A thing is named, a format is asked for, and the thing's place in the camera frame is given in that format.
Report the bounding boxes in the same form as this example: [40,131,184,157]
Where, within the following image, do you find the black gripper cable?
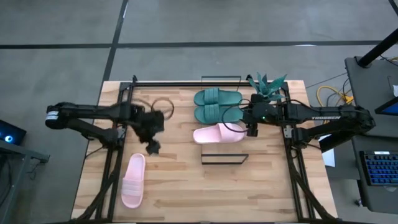
[221,98,251,134]
[136,96,175,121]

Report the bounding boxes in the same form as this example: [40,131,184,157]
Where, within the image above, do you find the black aluminium table frame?
[70,74,335,223]

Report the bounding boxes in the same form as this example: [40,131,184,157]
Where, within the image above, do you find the yellow cable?
[316,85,354,106]

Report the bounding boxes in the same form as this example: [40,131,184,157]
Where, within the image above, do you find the wooden shelf with black frame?
[200,75,250,166]

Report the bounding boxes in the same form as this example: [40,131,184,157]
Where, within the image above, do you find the black pole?
[356,27,398,68]

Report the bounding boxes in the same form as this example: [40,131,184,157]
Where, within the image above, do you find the backlit computer keyboard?
[358,150,398,187]

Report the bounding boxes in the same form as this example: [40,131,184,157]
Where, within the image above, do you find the green succulent in white pot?
[248,72,288,102]

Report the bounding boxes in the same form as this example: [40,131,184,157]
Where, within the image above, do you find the black computer with blue light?
[0,119,27,147]

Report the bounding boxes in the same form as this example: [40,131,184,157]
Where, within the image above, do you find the grey side desk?
[344,55,398,215]

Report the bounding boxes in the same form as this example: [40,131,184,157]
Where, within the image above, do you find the grey metal cart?
[0,139,50,224]

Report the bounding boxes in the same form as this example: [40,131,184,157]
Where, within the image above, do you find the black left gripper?
[133,106,165,156]

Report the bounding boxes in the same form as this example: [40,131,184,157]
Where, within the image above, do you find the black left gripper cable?
[136,96,175,121]

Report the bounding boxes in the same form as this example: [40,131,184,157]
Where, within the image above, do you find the white paper sheet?
[320,133,336,168]

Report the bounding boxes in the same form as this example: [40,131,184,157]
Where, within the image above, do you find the blue lit screen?
[374,96,398,117]

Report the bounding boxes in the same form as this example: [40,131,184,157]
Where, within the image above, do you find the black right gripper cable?
[221,98,251,134]

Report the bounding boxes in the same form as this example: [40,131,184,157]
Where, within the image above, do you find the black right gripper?
[242,93,280,138]

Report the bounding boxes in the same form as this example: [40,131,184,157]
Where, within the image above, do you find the green rubber slide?
[193,87,244,107]
[193,103,245,126]

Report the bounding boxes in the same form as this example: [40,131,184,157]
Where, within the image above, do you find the pink rubber slide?
[193,122,249,145]
[120,152,146,209]

